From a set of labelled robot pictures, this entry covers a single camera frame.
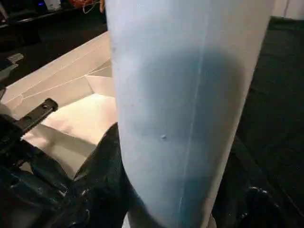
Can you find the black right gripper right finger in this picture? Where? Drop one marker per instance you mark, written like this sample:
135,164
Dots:
251,202

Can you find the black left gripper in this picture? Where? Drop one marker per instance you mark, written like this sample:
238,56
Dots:
35,114

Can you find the black work surface mat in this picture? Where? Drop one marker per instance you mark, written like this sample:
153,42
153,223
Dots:
273,95

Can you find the white plastic table leg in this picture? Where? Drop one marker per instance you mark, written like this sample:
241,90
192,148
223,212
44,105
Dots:
178,95

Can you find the white plastic table top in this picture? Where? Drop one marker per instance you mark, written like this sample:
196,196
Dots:
71,95

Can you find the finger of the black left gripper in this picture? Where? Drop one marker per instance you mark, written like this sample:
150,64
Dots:
28,190

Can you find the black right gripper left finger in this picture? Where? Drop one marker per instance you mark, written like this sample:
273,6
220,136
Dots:
107,185

